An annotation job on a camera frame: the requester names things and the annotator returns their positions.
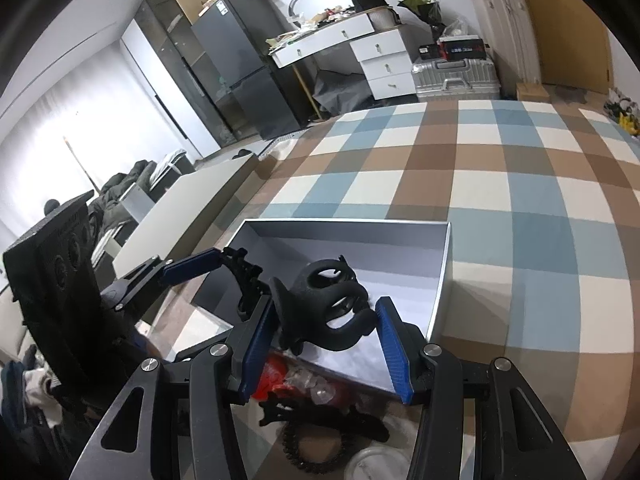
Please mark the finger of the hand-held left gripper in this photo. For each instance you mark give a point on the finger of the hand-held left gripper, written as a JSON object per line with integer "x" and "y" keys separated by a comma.
{"x": 192, "y": 266}
{"x": 205, "y": 344}

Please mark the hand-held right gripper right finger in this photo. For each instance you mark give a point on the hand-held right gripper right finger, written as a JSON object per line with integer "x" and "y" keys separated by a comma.
{"x": 395, "y": 350}

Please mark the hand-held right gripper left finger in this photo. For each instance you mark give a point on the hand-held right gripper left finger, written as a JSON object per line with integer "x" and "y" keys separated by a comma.
{"x": 255, "y": 355}

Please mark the red clear hair clip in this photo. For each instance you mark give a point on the red clear hair clip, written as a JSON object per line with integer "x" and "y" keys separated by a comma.
{"x": 270, "y": 375}

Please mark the slim black hair clip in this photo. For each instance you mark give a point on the slim black hair clip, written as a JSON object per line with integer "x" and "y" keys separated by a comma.
{"x": 245, "y": 280}

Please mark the large black hair claw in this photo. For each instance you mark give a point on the large black hair claw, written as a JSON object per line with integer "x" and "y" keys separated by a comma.
{"x": 292, "y": 310}

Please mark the grey storage box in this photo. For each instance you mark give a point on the grey storage box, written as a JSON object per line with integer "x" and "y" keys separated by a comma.
{"x": 400, "y": 255}

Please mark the white cube stool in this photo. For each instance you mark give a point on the white cube stool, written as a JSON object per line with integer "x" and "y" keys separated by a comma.
{"x": 139, "y": 202}

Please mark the dark jacket pile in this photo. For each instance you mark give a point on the dark jacket pile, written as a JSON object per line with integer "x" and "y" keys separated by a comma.
{"x": 120, "y": 190}

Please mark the clear round lid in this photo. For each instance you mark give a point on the clear round lid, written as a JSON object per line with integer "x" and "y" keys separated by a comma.
{"x": 375, "y": 465}

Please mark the black slipper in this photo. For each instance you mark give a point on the black slipper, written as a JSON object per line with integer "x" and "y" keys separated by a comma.
{"x": 244, "y": 154}

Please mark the white curtain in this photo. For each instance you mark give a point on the white curtain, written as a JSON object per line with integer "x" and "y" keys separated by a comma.
{"x": 50, "y": 135}

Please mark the checkered blanket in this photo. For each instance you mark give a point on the checkered blanket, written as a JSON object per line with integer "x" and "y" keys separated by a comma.
{"x": 500, "y": 185}

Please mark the glass door cabinet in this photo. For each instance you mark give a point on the glass door cabinet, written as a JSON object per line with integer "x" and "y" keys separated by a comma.
{"x": 170, "y": 60}

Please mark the grey refrigerator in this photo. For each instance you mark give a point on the grey refrigerator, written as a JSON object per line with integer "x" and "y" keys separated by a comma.
{"x": 240, "y": 60}

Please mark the dark cloth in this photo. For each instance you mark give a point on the dark cloth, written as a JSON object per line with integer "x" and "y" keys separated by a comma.
{"x": 340, "y": 90}

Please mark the desk clutter pile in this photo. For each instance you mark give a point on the desk clutter pile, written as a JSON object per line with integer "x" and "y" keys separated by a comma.
{"x": 310, "y": 25}

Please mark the silver suitcase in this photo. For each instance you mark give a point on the silver suitcase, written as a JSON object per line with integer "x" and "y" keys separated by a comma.
{"x": 455, "y": 80}

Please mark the white desk with drawers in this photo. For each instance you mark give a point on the white desk with drawers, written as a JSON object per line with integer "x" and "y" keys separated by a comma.
{"x": 385, "y": 60}

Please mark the cardboard box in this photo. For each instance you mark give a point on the cardboard box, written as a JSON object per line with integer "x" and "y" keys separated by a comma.
{"x": 532, "y": 92}

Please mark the small black box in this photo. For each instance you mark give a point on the small black box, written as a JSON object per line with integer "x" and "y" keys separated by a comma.
{"x": 429, "y": 51}

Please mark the black and red box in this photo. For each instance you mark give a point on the black and red box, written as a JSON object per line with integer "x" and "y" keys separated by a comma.
{"x": 462, "y": 47}

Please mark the white ribbed bin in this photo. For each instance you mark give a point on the white ribbed bin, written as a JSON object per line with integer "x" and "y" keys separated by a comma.
{"x": 386, "y": 19}

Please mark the clear plastic bag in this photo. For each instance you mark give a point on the clear plastic bag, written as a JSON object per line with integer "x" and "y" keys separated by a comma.
{"x": 455, "y": 29}

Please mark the yellow and white clutter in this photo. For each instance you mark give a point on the yellow and white clutter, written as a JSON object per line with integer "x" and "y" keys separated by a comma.
{"x": 625, "y": 115}

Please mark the white suitcase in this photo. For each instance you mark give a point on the white suitcase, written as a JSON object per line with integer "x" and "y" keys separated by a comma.
{"x": 505, "y": 35}

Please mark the wrapped flower bouquet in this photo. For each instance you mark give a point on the wrapped flower bouquet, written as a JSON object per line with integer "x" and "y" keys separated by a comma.
{"x": 422, "y": 12}

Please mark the wooden door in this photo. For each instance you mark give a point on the wooden door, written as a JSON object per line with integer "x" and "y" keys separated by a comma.
{"x": 565, "y": 25}

